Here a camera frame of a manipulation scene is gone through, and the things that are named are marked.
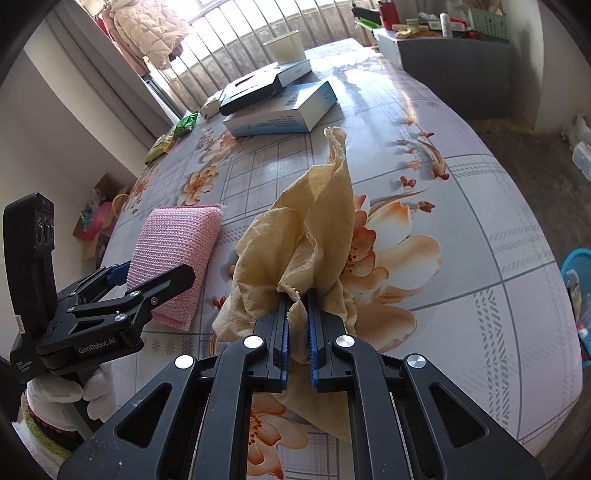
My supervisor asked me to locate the yellow cloth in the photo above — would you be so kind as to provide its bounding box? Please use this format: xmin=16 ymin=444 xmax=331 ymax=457
xmin=212 ymin=127 xmax=356 ymax=441

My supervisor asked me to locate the pink knitted sponge cloth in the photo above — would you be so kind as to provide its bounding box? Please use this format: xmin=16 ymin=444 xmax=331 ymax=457
xmin=126 ymin=204 xmax=224 ymax=332

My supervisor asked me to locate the white blue carton box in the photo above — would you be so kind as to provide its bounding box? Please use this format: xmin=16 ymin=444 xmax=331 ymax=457
xmin=223 ymin=80 xmax=338 ymax=137

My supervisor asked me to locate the black cable box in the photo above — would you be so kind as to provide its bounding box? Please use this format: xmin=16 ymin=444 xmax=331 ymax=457
xmin=219 ymin=65 xmax=283 ymax=116

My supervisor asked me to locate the blue trash basket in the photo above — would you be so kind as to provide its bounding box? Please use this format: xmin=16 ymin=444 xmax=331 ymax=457
xmin=561 ymin=248 xmax=591 ymax=368

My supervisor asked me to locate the white gloved left hand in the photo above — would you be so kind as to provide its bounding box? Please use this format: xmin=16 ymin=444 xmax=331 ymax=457
xmin=26 ymin=363 xmax=117 ymax=431

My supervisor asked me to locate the floral tablecloth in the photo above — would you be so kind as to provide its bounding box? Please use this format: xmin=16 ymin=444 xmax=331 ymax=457
xmin=104 ymin=40 xmax=583 ymax=479

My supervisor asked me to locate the yellow green snack pack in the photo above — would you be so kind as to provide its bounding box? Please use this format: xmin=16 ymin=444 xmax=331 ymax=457
xmin=145 ymin=131 xmax=178 ymax=164

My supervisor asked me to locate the white small box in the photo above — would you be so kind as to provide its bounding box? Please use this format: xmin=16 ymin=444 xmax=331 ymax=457
xmin=199 ymin=91 xmax=221 ymax=120

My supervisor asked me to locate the grey left curtain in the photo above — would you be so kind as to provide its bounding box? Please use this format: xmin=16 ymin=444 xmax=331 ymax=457
xmin=46 ymin=1 xmax=173 ymax=148

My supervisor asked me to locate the white paper cup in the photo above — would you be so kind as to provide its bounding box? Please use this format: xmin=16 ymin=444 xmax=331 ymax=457
xmin=263 ymin=30 xmax=307 ymax=65

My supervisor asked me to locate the grey cabinet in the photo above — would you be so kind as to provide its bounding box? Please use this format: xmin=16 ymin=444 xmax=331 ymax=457
xmin=374 ymin=29 xmax=511 ymax=120

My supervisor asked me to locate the balcony metal railing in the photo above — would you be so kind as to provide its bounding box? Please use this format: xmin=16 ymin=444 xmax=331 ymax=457
xmin=148 ymin=0 xmax=378 ymax=113

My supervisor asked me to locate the pink quilted jacket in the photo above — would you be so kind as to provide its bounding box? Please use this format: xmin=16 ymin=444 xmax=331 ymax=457
xmin=102 ymin=0 xmax=189 ymax=71

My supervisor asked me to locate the red thermos bottle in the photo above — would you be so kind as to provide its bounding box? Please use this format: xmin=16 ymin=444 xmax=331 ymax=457
xmin=378 ymin=0 xmax=400 ymax=31

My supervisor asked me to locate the white lotion bottle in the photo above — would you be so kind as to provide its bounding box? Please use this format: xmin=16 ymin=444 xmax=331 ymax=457
xmin=440 ymin=13 xmax=453 ymax=38

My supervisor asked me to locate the green plastic basket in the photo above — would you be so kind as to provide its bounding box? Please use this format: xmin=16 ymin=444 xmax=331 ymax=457
xmin=468 ymin=8 xmax=509 ymax=40

